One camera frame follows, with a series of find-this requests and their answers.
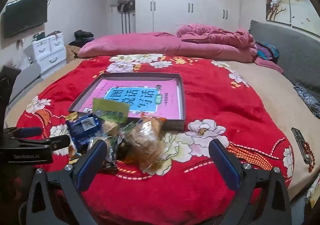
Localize pink quilt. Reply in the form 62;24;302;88
77;24;284;74

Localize orange fried snack packet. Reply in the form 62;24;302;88
139;112;167;132

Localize black television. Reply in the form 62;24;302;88
0;0;48;39

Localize colourful striped cloth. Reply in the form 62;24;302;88
255;41;280;64

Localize hanging hats and bags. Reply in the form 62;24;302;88
110;0;136;14

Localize brown fuzzy cloth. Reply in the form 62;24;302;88
65;45;83;64

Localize dark wooden furniture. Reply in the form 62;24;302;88
0;65;22;128

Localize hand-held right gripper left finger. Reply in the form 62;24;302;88
26;139;108;225

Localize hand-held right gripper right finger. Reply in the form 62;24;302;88
209;139;293;225

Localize clear fried snack packet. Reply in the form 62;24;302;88
121;121;175;173

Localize yellow pastry packet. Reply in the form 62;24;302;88
101;120;120;138

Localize pink book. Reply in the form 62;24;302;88
79;79;182;120

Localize dark clothes pile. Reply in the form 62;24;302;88
69;29;95;47

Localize red bead bracelet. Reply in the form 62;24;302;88
302;141;316;173

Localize shallow grey cardboard box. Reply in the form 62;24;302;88
68;72;187;132

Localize white drawer chest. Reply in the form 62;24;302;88
31;34;67;73

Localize red floral blanket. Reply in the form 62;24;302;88
15;55;294;225

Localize blue snack packet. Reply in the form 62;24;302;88
65;114;103;152

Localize black green snack packet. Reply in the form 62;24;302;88
104;130;125;168

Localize grey patterned pillow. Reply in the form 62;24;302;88
294;84;320;120

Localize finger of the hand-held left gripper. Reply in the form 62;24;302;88
4;126;43;139
15;135;71;152

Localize grey padded headboard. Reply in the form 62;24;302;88
249;20;320;95

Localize gold cartoon snack packet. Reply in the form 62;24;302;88
65;112;80;122

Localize black silver phone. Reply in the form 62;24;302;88
291;127;312;164

